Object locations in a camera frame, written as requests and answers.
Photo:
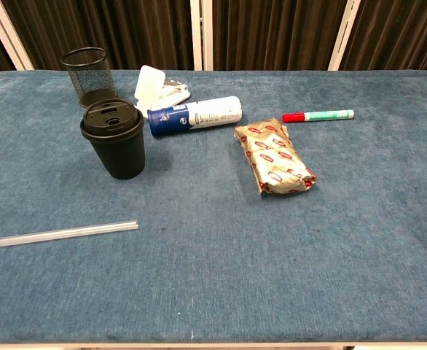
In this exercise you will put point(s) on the clear plastic drinking straw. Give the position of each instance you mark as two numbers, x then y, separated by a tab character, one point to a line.
64	233

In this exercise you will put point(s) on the black lidded coffee cup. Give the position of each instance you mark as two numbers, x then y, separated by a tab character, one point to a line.
116	146

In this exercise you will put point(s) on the blue table cloth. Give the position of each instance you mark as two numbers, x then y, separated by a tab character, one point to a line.
213	237

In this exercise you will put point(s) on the white blue spray can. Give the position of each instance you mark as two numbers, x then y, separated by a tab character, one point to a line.
199	114

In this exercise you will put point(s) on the gold red snack packet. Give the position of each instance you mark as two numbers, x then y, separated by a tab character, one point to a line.
275	156

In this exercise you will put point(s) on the white plastic open case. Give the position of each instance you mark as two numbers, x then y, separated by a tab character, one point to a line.
151	89

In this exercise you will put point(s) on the red capped green marker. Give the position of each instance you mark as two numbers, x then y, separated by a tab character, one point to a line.
319	116

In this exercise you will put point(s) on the black mesh pen holder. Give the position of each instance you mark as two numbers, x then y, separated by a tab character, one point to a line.
89	78

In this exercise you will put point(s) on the dark brown curtain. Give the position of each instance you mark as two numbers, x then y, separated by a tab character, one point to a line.
126	33

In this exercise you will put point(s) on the white frame post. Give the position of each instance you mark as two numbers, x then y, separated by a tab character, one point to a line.
201	34
344	34
7	33

